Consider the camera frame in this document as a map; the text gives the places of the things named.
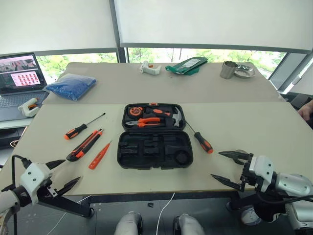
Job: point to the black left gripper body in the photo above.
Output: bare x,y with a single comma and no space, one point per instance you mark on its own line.
44,189

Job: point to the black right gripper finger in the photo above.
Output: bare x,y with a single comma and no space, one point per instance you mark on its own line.
227,182
237,156

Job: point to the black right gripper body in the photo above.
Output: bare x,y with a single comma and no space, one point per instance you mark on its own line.
247,177

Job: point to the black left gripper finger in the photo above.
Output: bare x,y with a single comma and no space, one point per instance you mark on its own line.
55,163
67,187

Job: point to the black orange utility knife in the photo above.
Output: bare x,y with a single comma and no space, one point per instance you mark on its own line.
84,145

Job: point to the thin-shaft orange black screwdriver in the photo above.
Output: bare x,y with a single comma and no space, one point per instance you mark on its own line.
75,131

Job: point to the orange voltage tester pen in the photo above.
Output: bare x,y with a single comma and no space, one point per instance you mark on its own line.
99,156

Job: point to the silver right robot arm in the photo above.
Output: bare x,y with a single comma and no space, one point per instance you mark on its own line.
293,183

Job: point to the person's bare forearm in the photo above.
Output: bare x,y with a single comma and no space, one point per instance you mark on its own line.
306,111

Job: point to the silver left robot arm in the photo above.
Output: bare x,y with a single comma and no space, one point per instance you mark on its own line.
9,198

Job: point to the black tool case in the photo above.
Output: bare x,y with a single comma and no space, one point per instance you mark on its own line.
156,156

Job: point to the black table leg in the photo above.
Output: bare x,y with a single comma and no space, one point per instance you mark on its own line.
63,205

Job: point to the white shoe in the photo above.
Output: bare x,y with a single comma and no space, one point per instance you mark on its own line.
248,216

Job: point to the black box under side desk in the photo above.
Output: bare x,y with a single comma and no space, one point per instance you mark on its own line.
9,137

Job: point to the grey rounded robot knee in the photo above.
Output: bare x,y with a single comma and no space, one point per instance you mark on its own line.
188,225
128,224

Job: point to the white gripper part orange trigger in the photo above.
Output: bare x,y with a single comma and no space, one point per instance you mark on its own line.
149,68
28,109

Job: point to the claw hammer orange black grip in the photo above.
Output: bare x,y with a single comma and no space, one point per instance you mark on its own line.
176,117

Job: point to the blue fabric in plastic bag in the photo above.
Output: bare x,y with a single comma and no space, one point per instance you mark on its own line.
71,86

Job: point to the small black floor object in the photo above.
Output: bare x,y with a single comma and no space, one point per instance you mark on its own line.
150,204

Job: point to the black chair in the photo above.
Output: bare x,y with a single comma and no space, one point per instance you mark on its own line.
297,99

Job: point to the stainless steel tray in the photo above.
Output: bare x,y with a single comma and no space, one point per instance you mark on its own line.
245,71

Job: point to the stainless steel cup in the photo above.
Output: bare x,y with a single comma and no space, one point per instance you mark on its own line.
227,71

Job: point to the orange black tape measure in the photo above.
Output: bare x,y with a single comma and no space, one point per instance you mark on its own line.
136,111

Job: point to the open laptop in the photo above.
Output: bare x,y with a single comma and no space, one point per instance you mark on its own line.
19,73

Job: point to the open tilted window pane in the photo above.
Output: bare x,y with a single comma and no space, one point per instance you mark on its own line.
288,71

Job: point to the green flat pouch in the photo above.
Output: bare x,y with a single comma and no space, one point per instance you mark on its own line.
185,64

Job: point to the wide white roller blind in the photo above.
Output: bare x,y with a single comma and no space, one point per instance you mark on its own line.
210,22

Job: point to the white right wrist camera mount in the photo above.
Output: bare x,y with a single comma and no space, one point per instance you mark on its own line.
262,169

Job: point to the grey window frame post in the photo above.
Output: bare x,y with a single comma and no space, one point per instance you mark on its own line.
117,36

